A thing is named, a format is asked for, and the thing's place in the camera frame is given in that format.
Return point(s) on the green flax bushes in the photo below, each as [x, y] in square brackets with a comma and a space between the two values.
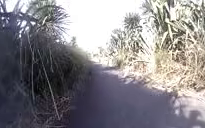
[176, 30]

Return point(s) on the dark flax bushes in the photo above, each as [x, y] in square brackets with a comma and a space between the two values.
[30, 66]

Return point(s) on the grey asphalt path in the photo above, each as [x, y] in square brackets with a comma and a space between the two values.
[116, 103]

